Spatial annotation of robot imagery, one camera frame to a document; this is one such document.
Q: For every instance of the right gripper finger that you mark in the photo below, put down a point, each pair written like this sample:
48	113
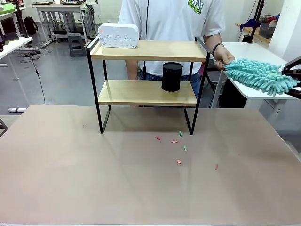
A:
292	67
295	92

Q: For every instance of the teal microfiber duster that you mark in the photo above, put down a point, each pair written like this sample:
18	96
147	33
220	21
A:
256	75

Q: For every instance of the black mesh pen cup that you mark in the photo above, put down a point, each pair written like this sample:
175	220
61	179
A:
171	77

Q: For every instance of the white sound machine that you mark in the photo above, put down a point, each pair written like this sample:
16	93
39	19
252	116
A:
118	36

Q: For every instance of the person's left forearm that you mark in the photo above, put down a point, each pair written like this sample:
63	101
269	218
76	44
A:
212	41

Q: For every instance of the person's right forearm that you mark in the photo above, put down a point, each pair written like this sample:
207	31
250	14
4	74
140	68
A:
132	69

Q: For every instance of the two-tier wood metal shelf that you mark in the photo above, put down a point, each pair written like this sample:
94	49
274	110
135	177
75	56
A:
150	54

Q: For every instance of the person's left hand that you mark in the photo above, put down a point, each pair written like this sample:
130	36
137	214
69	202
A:
223	58

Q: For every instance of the large white table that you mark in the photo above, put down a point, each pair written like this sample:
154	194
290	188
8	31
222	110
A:
256	54

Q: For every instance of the wooden-top desk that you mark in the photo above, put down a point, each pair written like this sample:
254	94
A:
254	33

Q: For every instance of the black tripod pole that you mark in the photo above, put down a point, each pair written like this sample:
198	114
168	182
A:
256	21

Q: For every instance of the blue cloth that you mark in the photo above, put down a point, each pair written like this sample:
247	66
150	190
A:
249	24

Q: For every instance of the black box under table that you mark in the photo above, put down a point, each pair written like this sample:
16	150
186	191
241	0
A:
231	96

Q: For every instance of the pink red chair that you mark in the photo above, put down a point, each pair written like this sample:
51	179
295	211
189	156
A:
201	70

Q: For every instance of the person in white shirt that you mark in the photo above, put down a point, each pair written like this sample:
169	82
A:
171	21

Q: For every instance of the grey plastic step stool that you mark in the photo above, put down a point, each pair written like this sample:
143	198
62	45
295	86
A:
77	44

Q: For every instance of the grey-framed workbench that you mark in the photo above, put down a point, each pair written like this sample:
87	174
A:
61	14

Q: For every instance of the black backpack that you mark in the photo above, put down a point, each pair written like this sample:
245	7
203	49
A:
30	25

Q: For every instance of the black stand pole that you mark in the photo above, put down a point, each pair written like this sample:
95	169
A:
21	18

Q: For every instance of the white power strip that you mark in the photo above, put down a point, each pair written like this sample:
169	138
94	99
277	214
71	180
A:
17	109

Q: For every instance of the small white desk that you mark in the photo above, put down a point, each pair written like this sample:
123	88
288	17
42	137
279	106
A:
14	46

